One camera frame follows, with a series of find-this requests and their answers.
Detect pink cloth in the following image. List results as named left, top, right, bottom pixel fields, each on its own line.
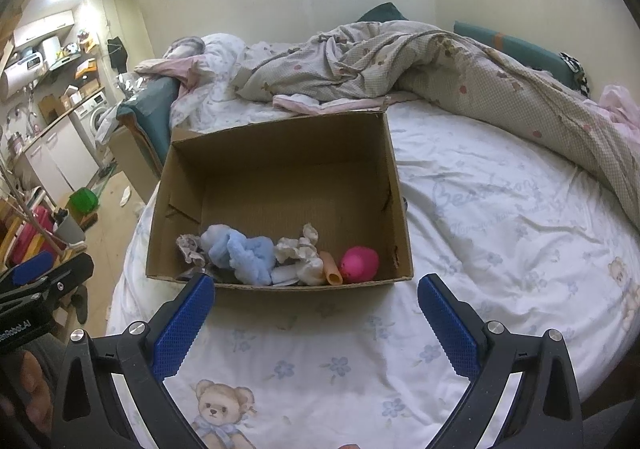
left=597, top=84, right=640, bottom=140

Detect teal bed cushion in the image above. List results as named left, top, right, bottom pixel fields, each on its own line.
left=116, top=76, right=182, bottom=170

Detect white floral bed sheet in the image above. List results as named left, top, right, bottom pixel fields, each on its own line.
left=105, top=34, right=640, bottom=449

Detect brown cardboard box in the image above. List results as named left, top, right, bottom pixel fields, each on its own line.
left=145, top=110, right=416, bottom=288

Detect white wall cabinet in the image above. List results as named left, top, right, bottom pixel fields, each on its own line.
left=12, top=10, right=77, bottom=48

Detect wooden rack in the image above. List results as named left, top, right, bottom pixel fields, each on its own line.
left=0, top=163, right=72, bottom=261

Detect pink rubber duck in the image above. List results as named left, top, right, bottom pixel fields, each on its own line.
left=340, top=245, right=380, bottom=284

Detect white floor cabinet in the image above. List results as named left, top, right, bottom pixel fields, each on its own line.
left=22, top=118, right=102, bottom=203

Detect green plastic container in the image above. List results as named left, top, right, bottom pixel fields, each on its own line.
left=68, top=189, right=100, bottom=215

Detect person's left hand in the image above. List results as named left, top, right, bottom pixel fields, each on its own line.
left=11, top=349, right=55, bottom=431

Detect person's grey pants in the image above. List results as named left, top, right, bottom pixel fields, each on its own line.
left=580, top=408, right=640, bottom=449

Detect dark teal pillow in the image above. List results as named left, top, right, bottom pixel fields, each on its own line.
left=357, top=2, right=412, bottom=24

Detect white water heater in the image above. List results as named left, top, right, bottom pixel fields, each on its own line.
left=0, top=63, right=52, bottom=103

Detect fluffy light blue sock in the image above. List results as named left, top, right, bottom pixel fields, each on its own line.
left=200, top=224, right=277, bottom=286

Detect grey cup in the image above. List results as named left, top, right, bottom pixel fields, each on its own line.
left=52, top=209, right=87, bottom=246

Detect black white patterned cloth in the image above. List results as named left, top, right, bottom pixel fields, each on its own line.
left=559, top=51, right=592, bottom=96

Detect white washing machine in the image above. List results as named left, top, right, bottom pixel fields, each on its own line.
left=74, top=90, right=114, bottom=146

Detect black hanging cloth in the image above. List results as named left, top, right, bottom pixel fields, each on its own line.
left=106, top=36, right=125, bottom=75

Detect tan soft tube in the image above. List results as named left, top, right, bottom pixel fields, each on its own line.
left=320, top=251, right=344, bottom=286

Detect teal headboard cushion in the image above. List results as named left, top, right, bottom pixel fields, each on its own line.
left=452, top=20, right=584, bottom=88

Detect beige patterned quilt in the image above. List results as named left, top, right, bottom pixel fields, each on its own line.
left=235, top=20, right=640, bottom=230

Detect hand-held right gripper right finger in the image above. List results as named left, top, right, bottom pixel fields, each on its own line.
left=417, top=273, right=586, bottom=449

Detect small cardboard box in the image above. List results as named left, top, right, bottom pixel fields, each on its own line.
left=38, top=94, right=64, bottom=125

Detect cream ruffled sock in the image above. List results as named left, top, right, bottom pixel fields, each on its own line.
left=274, top=223, right=324, bottom=265

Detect dark slipper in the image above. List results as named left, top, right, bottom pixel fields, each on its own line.
left=69, top=285, right=92, bottom=326

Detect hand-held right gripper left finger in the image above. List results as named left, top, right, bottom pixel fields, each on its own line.
left=50, top=273, right=217, bottom=449

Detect white sock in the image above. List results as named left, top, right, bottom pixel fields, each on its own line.
left=270, top=256, right=326, bottom=287

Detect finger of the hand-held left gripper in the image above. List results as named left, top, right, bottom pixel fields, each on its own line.
left=15, top=253, right=96, bottom=312
left=0, top=250, right=57, bottom=299

